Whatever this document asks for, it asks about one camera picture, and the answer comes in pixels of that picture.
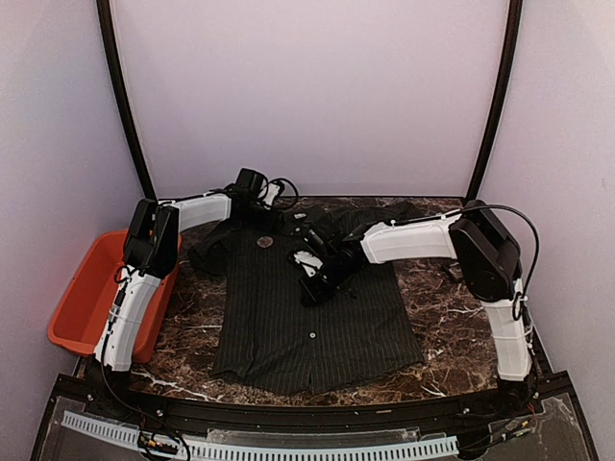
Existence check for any black pinstriped shirt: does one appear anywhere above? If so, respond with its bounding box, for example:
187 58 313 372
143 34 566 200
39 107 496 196
188 220 424 395

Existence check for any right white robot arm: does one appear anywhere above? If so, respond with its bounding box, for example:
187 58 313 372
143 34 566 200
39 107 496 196
295 200 533 417

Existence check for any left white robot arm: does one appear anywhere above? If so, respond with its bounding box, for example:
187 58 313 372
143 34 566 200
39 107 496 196
94 182 284 373

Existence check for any black brooch stand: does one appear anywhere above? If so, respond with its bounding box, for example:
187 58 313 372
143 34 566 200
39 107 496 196
442 261 464 283

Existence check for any orange plastic bin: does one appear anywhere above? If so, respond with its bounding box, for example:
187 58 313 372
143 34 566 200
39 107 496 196
48 230 180 364

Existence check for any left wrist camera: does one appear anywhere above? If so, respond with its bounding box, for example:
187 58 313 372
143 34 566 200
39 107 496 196
234 168 268 199

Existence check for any right black frame post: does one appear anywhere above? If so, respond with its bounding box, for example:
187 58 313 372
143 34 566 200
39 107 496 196
464 0 524 202

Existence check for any black frame post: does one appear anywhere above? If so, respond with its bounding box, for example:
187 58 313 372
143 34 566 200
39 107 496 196
96 0 158 200
464 0 524 202

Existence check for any black front rail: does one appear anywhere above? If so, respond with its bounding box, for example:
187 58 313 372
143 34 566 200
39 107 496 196
52 372 573 439

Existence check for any white slotted cable duct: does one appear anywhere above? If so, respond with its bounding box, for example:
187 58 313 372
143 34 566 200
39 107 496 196
61 410 459 461

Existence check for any left black frame post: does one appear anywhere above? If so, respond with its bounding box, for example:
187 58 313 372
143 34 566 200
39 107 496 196
96 0 158 200

